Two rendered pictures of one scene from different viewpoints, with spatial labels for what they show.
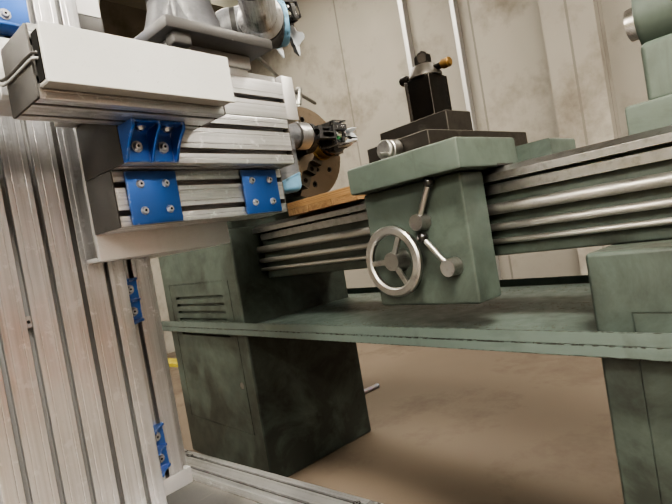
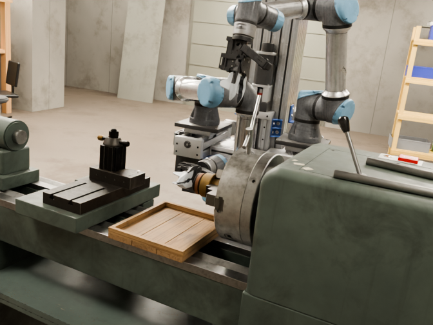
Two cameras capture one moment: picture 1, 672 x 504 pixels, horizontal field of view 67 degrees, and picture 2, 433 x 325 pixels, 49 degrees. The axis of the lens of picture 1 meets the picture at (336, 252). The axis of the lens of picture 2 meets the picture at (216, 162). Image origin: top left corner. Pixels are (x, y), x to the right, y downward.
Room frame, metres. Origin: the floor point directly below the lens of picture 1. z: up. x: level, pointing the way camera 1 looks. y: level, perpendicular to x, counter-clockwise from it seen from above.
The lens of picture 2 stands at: (3.07, -0.62, 1.59)
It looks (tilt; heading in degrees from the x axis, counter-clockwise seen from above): 15 degrees down; 157
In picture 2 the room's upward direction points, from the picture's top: 6 degrees clockwise
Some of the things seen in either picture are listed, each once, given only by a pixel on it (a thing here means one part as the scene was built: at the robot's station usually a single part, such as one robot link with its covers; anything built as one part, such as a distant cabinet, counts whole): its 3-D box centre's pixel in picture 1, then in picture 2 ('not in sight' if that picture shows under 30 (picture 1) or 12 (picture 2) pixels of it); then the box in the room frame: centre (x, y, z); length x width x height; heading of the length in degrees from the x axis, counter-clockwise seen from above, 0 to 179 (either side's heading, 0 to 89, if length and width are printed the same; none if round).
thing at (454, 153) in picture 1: (468, 165); (93, 196); (1.22, -0.35, 0.90); 0.53 x 0.30 x 0.06; 132
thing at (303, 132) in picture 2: not in sight; (305, 129); (1.27, 0.58, 1.21); 0.15 x 0.15 x 0.10
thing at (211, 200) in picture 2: not in sight; (216, 196); (1.76, -0.04, 1.08); 0.12 x 0.11 x 0.05; 132
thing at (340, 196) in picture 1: (363, 197); (172, 227); (1.54, -0.11, 0.89); 0.36 x 0.30 x 0.04; 132
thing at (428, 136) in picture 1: (452, 148); (100, 188); (1.27, -0.33, 0.95); 0.43 x 0.18 x 0.04; 132
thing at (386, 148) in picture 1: (386, 149); not in sight; (1.11, -0.15, 0.95); 0.07 x 0.04 x 0.04; 132
